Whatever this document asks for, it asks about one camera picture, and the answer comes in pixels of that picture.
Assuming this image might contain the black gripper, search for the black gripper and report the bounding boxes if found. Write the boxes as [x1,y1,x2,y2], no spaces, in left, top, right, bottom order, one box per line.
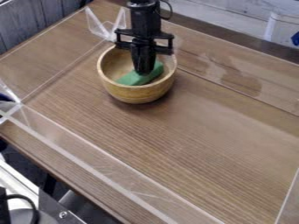
[114,29,173,74]

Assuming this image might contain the green rectangular block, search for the green rectangular block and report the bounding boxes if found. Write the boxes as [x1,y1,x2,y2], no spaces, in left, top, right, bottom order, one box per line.
[116,60,164,86]

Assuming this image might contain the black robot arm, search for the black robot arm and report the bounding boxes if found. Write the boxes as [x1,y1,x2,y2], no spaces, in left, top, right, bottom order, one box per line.
[114,0,173,75]

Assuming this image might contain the brown wooden bowl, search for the brown wooden bowl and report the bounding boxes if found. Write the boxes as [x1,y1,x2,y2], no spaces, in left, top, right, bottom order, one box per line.
[97,45,177,104]

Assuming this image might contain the white container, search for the white container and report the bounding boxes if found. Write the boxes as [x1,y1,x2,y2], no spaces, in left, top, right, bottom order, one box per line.
[264,12,299,49]

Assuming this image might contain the clear acrylic corner bracket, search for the clear acrylic corner bracket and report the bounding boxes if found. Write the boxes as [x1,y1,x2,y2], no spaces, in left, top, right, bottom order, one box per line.
[85,7,126,42]

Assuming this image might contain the clear acrylic front wall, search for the clear acrylic front wall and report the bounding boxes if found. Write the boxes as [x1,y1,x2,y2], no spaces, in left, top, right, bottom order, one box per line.
[0,85,224,224]

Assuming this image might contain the grey metal bracket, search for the grey metal bracket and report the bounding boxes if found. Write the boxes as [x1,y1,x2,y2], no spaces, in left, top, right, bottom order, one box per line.
[38,190,86,224]

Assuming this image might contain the black cable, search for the black cable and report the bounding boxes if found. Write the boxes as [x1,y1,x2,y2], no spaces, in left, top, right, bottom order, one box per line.
[0,186,40,224]

